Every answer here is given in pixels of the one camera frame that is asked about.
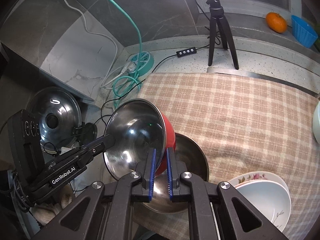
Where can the large pink floral plate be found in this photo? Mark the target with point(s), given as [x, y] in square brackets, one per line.
[257, 175]

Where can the teal round power strip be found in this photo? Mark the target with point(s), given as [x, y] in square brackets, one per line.
[145, 64]

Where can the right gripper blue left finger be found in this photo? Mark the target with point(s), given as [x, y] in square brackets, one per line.
[152, 174]

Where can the red steel-lined bowl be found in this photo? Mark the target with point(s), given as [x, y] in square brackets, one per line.
[137, 126]

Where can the blue fluted cup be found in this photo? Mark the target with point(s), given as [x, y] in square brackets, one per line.
[303, 32]

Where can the large stainless steel bowl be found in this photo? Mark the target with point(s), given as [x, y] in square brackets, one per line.
[134, 186]

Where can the beige plaid cloth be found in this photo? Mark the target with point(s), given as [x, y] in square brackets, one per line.
[243, 125]

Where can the steel pot lid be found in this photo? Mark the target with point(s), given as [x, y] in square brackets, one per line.
[59, 117]

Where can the white plate olive leaf pattern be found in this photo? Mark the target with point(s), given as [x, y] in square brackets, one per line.
[271, 198]

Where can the black mini tripod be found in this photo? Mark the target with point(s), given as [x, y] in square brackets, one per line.
[219, 22]

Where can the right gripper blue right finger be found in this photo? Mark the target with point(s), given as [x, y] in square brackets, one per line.
[170, 179]

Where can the black inline light controller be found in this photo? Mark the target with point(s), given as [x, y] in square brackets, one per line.
[186, 52]

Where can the orange tangerine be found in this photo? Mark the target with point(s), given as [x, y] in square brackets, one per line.
[276, 22]

